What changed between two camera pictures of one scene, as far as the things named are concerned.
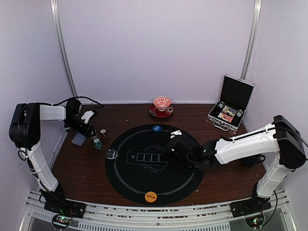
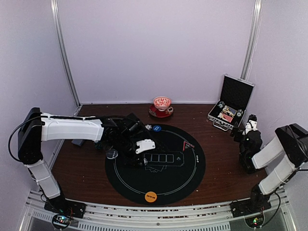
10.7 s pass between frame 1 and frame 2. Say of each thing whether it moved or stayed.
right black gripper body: moved
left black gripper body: moved
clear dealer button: stayed
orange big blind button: stayed
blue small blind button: stayed
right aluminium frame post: stayed
